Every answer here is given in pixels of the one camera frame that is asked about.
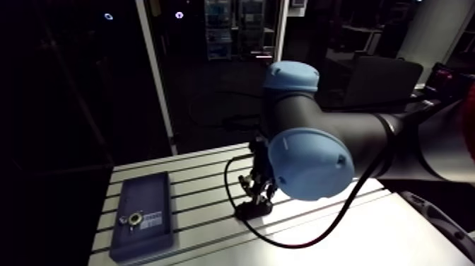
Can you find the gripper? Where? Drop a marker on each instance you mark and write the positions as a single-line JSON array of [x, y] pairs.
[[261, 158]]

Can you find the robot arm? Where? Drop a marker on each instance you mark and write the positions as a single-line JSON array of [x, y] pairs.
[[311, 163]]

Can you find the black oval holder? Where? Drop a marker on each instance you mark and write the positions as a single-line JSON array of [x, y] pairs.
[[252, 210]]

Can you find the dark blue-grey tray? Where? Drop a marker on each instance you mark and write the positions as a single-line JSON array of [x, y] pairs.
[[146, 200]]

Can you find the dark laptop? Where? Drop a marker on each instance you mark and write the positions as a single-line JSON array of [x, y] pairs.
[[382, 80]]

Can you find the white post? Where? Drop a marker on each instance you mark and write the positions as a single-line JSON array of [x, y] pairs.
[[282, 29], [157, 81]]

